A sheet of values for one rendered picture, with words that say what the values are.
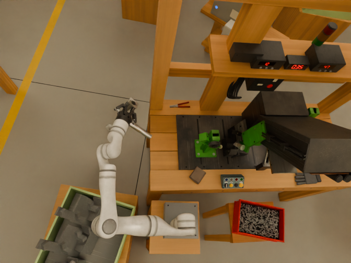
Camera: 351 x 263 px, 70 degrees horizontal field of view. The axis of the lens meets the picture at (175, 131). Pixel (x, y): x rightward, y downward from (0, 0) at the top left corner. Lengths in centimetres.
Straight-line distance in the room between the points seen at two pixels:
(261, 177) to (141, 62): 205
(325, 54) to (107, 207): 132
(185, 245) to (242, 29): 129
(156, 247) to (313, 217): 191
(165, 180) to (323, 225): 198
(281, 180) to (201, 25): 251
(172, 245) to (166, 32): 124
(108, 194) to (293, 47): 125
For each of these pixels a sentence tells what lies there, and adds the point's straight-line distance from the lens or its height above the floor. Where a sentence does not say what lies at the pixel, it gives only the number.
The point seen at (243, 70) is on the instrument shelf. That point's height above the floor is 154.
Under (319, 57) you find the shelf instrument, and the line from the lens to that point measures 156.
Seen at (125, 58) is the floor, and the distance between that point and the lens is 327.
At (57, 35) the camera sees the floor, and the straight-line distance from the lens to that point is 360.
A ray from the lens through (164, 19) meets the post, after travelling 120.
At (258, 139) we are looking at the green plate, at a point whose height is 121.
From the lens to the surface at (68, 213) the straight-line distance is 154.
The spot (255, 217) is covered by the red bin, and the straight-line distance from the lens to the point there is 186.
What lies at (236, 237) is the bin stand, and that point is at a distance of 188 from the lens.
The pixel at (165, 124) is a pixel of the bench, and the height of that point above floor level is 88.
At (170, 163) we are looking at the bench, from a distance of 175.
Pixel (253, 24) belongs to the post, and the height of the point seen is 174.
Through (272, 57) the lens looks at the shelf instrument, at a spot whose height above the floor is 162.
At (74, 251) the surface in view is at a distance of 170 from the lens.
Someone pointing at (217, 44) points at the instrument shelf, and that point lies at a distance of 144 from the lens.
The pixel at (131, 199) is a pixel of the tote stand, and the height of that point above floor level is 79.
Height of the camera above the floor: 256
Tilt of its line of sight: 66 degrees down
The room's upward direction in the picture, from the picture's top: 20 degrees clockwise
